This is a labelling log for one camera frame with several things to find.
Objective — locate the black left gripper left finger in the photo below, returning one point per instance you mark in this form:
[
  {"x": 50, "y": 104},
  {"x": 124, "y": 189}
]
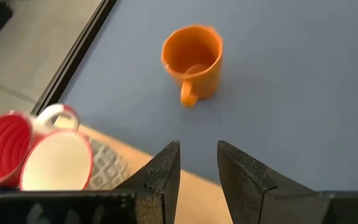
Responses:
[{"x": 154, "y": 199}]

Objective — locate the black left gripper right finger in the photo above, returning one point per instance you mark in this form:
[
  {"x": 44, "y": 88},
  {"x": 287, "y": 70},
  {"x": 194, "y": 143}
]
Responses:
[{"x": 247, "y": 199}]

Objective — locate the grey diamond mug red rim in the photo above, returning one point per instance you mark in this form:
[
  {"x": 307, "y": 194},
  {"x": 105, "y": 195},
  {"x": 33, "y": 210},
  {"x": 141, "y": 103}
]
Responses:
[{"x": 57, "y": 161}]

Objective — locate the plain orange mug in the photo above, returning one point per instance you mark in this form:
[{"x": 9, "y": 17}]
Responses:
[{"x": 204, "y": 81}]

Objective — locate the blue-grey table mat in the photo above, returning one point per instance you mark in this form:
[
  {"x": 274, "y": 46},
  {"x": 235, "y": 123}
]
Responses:
[{"x": 291, "y": 93}]

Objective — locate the black table frame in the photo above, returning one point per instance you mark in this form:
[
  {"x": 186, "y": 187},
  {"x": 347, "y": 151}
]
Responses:
[{"x": 73, "y": 56}]

